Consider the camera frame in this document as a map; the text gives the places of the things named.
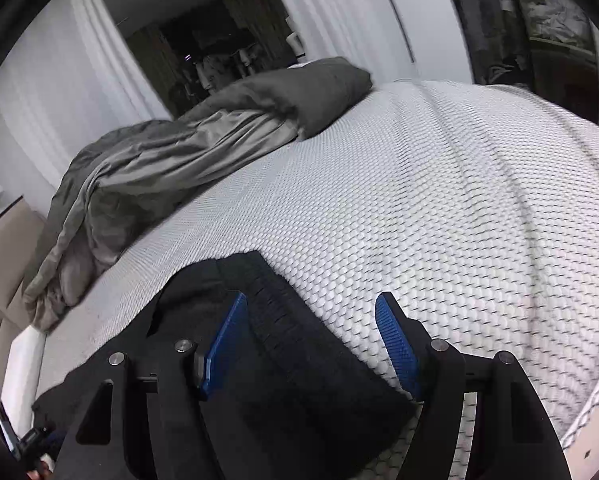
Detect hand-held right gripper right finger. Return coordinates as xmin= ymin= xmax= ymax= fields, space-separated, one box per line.
xmin=374 ymin=291 xmax=573 ymax=480

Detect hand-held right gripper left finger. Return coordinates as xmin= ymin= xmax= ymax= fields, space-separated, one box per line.
xmin=54 ymin=292 xmax=250 ymax=480

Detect black pants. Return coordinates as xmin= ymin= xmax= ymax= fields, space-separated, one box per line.
xmin=32 ymin=250 xmax=420 ymax=480

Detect bed with white honeycomb cover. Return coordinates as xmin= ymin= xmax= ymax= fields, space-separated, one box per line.
xmin=2 ymin=79 xmax=599 ymax=480

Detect beige headboard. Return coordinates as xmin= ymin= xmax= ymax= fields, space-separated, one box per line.
xmin=0 ymin=202 xmax=48 ymax=401

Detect grey blanket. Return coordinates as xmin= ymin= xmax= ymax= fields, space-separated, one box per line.
xmin=22 ymin=57 xmax=373 ymax=332

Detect white curtain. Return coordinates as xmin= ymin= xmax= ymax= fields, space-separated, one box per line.
xmin=0 ymin=0 xmax=175 ymax=211

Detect pile of pale clothes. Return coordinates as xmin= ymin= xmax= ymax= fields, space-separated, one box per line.
xmin=524 ymin=0 xmax=593 ymax=43

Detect dark wardrobe door handle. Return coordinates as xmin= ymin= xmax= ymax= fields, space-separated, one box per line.
xmin=371 ymin=0 xmax=416 ymax=64

